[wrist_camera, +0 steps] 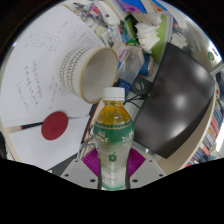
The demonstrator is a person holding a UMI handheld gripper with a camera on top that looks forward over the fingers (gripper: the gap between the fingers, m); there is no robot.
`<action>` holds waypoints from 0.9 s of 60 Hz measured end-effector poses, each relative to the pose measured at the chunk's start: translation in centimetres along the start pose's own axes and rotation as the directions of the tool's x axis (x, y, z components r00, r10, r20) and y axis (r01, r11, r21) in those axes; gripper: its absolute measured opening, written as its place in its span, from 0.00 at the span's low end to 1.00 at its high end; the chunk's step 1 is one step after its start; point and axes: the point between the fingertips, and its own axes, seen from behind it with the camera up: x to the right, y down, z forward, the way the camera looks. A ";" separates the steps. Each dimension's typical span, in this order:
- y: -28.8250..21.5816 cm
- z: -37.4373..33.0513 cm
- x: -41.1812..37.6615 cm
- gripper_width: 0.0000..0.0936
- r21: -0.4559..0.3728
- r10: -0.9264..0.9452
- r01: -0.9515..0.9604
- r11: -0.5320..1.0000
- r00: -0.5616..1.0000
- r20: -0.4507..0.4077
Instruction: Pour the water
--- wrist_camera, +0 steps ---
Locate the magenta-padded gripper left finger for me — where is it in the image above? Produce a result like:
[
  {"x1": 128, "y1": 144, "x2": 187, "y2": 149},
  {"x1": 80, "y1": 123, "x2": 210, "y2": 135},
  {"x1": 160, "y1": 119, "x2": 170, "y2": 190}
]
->
[{"x1": 60, "y1": 147, "x2": 101, "y2": 190}]

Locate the blank white paper sheet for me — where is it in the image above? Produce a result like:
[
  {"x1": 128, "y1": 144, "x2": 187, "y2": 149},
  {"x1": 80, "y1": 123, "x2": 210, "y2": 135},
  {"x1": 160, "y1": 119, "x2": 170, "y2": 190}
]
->
[{"x1": 8, "y1": 114, "x2": 91, "y2": 172}]

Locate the black computer monitor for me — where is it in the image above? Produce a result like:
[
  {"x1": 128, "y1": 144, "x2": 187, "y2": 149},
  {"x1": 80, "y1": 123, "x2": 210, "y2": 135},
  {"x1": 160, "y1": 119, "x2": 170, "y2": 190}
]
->
[{"x1": 132, "y1": 41, "x2": 217, "y2": 160}]

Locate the handwritten white paper sheet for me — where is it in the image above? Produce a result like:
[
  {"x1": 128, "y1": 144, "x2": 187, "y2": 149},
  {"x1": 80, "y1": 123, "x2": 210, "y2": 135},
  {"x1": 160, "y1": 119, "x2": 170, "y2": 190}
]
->
[{"x1": 0, "y1": 4, "x2": 108, "y2": 128}]

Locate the blue round tin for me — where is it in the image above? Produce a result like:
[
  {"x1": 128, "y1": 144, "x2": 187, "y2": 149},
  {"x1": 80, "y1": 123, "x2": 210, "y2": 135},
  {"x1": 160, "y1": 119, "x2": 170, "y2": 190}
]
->
[{"x1": 139, "y1": 54, "x2": 155, "y2": 77}]

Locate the cream patterned paper cup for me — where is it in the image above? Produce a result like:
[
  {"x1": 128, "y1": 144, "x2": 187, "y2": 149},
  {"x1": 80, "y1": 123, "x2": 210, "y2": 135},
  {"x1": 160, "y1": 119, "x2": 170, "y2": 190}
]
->
[{"x1": 54, "y1": 46, "x2": 120, "y2": 105}]

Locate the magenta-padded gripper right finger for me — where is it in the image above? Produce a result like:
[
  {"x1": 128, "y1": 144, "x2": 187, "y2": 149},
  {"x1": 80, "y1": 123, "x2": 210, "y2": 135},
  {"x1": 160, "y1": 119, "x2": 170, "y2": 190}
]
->
[{"x1": 127, "y1": 147, "x2": 167, "y2": 190}]

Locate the clear plastic box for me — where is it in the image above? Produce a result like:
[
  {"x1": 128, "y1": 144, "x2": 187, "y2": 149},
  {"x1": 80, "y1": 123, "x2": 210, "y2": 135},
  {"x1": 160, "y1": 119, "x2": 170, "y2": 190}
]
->
[{"x1": 116, "y1": 44, "x2": 146, "y2": 85}]

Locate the stack of white napkins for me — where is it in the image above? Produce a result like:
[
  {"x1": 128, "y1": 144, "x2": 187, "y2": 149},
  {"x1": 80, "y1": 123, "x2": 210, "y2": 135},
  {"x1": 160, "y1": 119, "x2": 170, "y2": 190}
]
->
[{"x1": 134, "y1": 21, "x2": 163, "y2": 55}]

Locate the green-labelled clear drink bottle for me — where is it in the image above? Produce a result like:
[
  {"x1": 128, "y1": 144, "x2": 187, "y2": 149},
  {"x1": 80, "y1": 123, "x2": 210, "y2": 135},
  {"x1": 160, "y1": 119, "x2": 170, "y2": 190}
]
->
[{"x1": 93, "y1": 86, "x2": 135, "y2": 192}]

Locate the flat round red coaster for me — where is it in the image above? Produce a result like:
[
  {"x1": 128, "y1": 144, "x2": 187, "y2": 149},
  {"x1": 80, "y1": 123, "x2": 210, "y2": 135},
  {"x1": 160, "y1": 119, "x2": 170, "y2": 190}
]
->
[{"x1": 40, "y1": 111, "x2": 70, "y2": 142}]

